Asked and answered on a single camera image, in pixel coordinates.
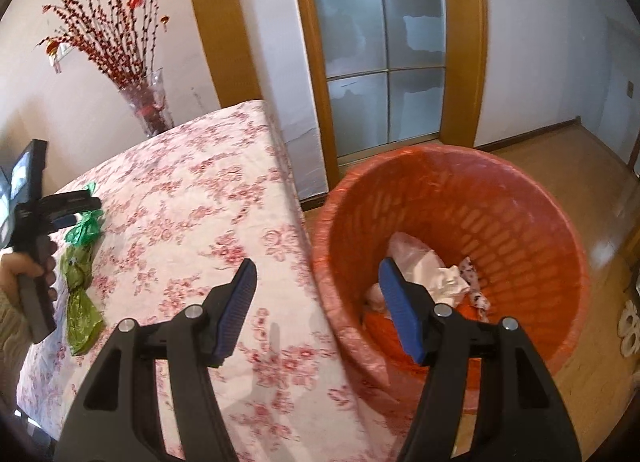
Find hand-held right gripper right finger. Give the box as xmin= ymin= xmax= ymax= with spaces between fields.
xmin=377 ymin=257 xmax=582 ymax=462

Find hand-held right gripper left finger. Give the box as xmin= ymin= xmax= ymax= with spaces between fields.
xmin=52 ymin=258 xmax=258 ymax=462

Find red plastic bag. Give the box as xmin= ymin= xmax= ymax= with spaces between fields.
xmin=362 ymin=292 xmax=481 ymax=358

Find white plastic bag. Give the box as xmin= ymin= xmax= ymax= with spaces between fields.
xmin=365 ymin=232 xmax=443 ymax=313

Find black white patterned wrapper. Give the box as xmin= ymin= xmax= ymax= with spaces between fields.
xmin=460 ymin=257 xmax=491 ymax=323

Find green plastic wrapper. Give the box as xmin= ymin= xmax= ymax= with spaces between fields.
xmin=60 ymin=182 xmax=106 ymax=357

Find orange plastic basket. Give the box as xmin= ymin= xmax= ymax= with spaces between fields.
xmin=310 ymin=143 xmax=591 ymax=413

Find person's left forearm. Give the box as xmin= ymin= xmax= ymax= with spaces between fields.
xmin=0 ymin=287 xmax=31 ymax=398

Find person's left hand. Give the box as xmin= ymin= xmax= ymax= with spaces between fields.
xmin=0 ymin=239 xmax=58 ymax=303

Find clear glass vase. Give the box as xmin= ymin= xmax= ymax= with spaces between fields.
xmin=120 ymin=68 xmax=173 ymax=137

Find red berry branches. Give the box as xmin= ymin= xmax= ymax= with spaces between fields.
xmin=37 ymin=0 xmax=168 ymax=107

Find white patterned slipper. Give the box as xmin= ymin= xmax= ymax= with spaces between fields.
xmin=617 ymin=302 xmax=640 ymax=358

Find frosted glass door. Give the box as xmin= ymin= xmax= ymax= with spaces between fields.
xmin=305 ymin=0 xmax=447 ymax=160

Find wooden door frame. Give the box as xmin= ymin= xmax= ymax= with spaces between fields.
xmin=180 ymin=0 xmax=488 ymax=193

